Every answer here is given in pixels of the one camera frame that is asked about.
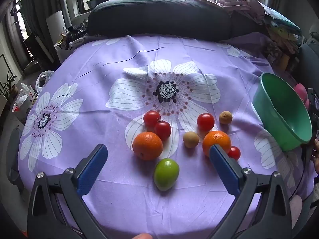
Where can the red tomato with stem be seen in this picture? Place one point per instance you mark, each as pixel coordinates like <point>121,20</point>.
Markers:
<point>162,130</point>

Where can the yellow jar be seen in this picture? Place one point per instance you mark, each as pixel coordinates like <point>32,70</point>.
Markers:
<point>284,61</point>

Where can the orange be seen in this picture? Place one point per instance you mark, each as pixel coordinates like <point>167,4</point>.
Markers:
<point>147,146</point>
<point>219,138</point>

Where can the small red cherry tomato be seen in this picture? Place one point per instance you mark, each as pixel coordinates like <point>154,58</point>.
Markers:
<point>234,153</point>

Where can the dark grey sofa backrest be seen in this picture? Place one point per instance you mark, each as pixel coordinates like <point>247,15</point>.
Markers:
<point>162,17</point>

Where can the brown longan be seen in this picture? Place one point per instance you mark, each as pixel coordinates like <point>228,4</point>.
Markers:
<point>225,117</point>
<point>191,139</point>

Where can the potted houseplant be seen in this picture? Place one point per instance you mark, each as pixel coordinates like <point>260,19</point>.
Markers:
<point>10,84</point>

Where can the teal folded cloth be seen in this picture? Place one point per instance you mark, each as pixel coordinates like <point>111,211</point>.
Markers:
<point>282,20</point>

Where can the pink toy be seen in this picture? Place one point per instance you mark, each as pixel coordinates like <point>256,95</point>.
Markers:
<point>300,90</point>

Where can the bag of dark clothes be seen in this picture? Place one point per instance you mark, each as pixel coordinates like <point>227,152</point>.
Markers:
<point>72,34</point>

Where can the green plastic bowl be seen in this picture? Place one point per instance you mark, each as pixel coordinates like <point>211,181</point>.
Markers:
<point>286,119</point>

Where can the grey armchair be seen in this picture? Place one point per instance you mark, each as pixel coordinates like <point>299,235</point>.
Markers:
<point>309,54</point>

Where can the white board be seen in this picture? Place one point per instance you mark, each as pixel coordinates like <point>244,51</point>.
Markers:
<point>57,25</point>

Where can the person's right hand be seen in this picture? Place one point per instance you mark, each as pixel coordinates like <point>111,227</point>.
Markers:
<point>317,154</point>

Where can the purple floral bedsheet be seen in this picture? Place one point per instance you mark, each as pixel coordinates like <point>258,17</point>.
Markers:
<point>112,79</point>

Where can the white and red bag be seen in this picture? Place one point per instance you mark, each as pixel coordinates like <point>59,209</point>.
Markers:
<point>25,98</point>

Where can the pile of pinkish clothes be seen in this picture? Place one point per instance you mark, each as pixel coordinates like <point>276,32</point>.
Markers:
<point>239,5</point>

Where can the person's left hand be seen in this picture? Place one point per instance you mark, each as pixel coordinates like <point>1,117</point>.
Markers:
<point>143,236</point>

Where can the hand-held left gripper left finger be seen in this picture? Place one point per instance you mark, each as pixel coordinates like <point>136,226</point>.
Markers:
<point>92,169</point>

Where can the white plastic bag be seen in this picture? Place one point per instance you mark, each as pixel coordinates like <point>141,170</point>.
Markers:
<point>43,81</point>

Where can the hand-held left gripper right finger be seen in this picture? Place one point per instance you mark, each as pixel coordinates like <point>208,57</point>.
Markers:
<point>224,171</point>

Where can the round red tomato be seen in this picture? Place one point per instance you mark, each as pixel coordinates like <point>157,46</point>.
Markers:
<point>152,118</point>
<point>205,121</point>

